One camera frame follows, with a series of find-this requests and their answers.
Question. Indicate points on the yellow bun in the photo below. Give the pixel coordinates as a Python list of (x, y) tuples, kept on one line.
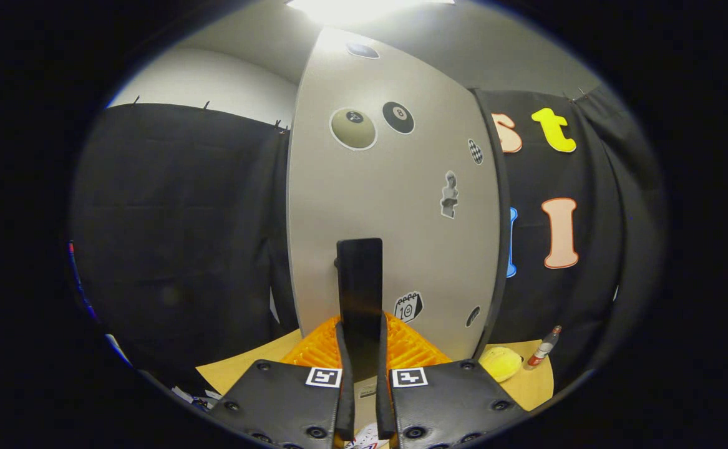
[(499, 363)]

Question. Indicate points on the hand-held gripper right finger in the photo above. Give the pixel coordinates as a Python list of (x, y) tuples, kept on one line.
[(451, 399)]

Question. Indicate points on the white canvas shoe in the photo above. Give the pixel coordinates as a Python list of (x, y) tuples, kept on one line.
[(367, 439)]

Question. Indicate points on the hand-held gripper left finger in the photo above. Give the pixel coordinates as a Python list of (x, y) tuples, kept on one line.
[(276, 399)]

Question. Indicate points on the small red label bottle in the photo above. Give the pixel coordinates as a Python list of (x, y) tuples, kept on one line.
[(543, 349)]

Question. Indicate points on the black backdrop cloth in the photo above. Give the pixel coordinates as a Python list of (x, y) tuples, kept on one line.
[(183, 218)]

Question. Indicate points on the blue and white papers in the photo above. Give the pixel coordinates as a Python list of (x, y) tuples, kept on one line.
[(192, 397)]

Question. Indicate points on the dark grey shoe cabinet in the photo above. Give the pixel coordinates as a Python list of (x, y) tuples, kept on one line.
[(501, 187)]

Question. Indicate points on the large ceiling light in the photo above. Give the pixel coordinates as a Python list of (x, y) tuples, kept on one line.
[(364, 9)]

